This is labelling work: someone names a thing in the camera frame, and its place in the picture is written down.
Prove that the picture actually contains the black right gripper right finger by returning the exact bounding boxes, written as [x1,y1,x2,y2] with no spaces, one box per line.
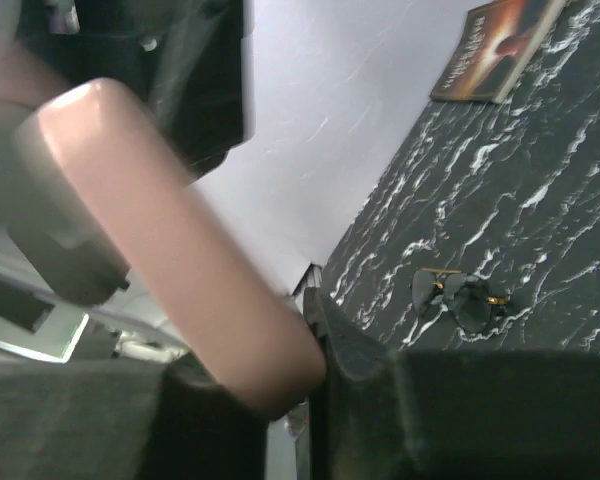
[302,288,600,479]

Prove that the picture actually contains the dark book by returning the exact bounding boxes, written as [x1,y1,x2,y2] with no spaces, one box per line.
[430,0,566,104]

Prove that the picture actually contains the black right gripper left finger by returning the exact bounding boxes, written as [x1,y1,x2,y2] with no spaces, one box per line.
[0,357,267,480]

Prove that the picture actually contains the black sunglasses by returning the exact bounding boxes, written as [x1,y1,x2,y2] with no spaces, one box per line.
[410,268,509,335]

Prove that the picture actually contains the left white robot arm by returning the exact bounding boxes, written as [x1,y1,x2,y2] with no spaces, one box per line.
[16,1,250,176]

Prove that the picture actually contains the pink glasses case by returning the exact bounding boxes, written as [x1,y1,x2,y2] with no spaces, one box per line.
[0,39,326,420]

